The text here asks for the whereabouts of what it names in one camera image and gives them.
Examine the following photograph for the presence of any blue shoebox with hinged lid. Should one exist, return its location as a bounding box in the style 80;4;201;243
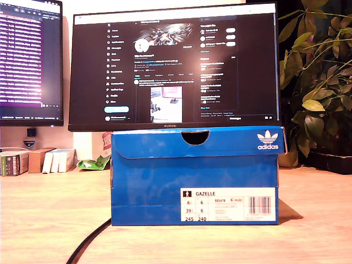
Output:
109;125;288;227

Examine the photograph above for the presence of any white small box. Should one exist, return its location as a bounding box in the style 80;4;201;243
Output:
58;148;76;173
42;150;53;174
51;150;61;173

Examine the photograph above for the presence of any brown cardboard box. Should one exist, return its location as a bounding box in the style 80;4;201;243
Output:
27;147;56;174

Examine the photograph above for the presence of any green and grey box stack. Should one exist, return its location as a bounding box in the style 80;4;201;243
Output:
0;150;30;177

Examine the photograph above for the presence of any black monitor showing dark webpage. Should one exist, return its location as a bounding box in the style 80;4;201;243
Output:
68;2;282;133

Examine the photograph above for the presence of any green and white packet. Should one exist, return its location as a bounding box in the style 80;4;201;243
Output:
76;153;112;171

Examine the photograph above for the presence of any tan plant pot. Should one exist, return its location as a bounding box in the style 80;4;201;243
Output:
278;142;300;169

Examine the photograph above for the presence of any green leafy houseplant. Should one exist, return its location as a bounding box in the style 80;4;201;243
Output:
278;0;352;166

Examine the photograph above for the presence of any black plant tray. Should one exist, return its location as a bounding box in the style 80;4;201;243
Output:
302;150;352;175

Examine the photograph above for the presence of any black monitor showing purple terminal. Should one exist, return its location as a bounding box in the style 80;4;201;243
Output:
0;0;64;128

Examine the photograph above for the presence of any black cable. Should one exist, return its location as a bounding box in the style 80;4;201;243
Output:
65;219;112;264

